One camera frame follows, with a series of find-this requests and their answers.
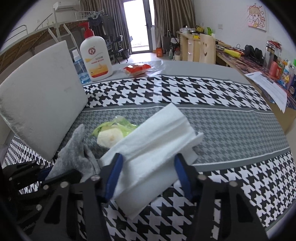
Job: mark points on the yellow roll on desk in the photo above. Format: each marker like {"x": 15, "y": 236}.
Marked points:
{"x": 232, "y": 53}

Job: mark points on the brown curtain left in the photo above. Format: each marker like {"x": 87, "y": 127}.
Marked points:
{"x": 113, "y": 20}

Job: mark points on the white styrofoam box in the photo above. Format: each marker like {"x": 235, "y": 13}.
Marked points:
{"x": 42, "y": 98}

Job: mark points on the pink cartoon wall picture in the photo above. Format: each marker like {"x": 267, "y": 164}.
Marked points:
{"x": 257, "y": 17}

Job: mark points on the glass balcony door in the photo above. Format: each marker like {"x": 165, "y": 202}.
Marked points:
{"x": 139, "y": 16}

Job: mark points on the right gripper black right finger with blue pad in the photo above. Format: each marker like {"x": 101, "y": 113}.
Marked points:
{"x": 238, "y": 218}

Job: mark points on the white lotion pump bottle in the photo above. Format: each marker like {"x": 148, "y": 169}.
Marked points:
{"x": 95, "y": 55}

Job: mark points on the orange container on floor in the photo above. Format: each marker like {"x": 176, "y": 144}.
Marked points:
{"x": 159, "y": 52}

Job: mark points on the wooden smiley chair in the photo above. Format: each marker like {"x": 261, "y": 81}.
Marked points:
{"x": 207, "y": 49}

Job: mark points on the red bottle on desk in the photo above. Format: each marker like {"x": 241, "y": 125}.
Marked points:
{"x": 273, "y": 69}

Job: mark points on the white tissue stack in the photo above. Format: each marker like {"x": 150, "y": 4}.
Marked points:
{"x": 148, "y": 153}

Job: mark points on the blue water bottle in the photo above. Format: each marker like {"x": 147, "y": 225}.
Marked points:
{"x": 80, "y": 67}

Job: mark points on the black headphones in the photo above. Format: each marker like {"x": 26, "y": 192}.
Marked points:
{"x": 254, "y": 54}

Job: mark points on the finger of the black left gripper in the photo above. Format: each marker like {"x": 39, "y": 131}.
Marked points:
{"x": 72, "y": 177}

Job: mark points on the metal bunk bed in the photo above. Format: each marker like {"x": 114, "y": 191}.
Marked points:
{"x": 49, "y": 29}

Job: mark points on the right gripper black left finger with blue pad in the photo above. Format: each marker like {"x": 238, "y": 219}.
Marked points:
{"x": 59, "y": 221}

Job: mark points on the white paper sheets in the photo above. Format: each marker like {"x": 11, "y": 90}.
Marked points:
{"x": 274, "y": 91}

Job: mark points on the green floral tissue pack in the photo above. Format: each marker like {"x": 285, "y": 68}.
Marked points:
{"x": 111, "y": 132}

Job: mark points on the red snack packet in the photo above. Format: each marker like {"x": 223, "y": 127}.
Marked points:
{"x": 136, "y": 69}

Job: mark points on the grey sock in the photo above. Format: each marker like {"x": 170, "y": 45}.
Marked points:
{"x": 75, "y": 156}

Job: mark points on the brown curtain right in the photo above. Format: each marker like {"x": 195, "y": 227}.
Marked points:
{"x": 171, "y": 15}

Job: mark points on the brown curtain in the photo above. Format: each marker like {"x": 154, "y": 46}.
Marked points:
{"x": 171, "y": 15}
{"x": 113, "y": 20}

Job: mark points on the black folding chair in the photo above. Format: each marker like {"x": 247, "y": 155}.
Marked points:
{"x": 117, "y": 50}

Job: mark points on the white air conditioner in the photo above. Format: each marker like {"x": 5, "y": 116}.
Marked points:
{"x": 65, "y": 5}

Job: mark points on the wooden desk with drawers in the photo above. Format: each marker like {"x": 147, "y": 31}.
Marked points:
{"x": 189, "y": 47}

